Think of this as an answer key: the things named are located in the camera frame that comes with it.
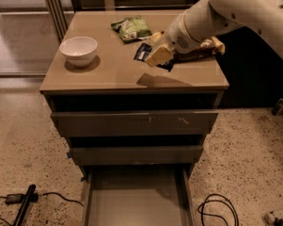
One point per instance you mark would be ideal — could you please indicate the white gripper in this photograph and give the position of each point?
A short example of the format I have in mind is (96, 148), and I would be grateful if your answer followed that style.
(176, 39)

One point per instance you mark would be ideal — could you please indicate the dark blue rxbar wrapper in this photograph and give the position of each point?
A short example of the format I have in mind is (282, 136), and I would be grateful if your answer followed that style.
(143, 52)

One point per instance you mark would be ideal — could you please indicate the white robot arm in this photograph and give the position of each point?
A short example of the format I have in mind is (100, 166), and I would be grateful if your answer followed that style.
(208, 18)

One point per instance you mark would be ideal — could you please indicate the top grey drawer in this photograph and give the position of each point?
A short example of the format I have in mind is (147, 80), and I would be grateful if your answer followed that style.
(134, 123)

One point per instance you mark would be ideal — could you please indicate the grey drawer cabinet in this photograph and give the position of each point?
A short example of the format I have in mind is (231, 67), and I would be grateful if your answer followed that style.
(115, 82)

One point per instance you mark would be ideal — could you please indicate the middle grey drawer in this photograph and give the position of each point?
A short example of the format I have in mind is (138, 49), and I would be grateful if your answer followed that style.
(136, 155)

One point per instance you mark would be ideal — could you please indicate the open bottom grey drawer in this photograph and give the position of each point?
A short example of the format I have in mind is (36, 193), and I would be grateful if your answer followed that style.
(147, 195)

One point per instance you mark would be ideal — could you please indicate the green snack bag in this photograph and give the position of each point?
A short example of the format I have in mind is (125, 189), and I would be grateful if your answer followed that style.
(131, 29)

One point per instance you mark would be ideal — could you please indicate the yellow brown chip bag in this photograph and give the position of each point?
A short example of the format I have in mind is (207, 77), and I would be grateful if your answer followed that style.
(207, 48)

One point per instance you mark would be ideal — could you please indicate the white ceramic bowl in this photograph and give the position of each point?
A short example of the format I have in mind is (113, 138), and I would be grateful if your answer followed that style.
(79, 51)

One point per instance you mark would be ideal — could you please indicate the small grey floor device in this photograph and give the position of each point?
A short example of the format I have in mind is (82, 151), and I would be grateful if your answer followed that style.
(278, 108)

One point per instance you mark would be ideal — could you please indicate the white power strip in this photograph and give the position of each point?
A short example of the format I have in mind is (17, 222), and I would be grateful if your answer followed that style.
(275, 218)

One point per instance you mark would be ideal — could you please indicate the black power adapter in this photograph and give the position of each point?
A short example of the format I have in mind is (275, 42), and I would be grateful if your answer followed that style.
(14, 198)

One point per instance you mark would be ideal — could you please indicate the black cylindrical rod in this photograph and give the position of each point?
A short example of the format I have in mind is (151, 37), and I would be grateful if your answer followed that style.
(29, 196)

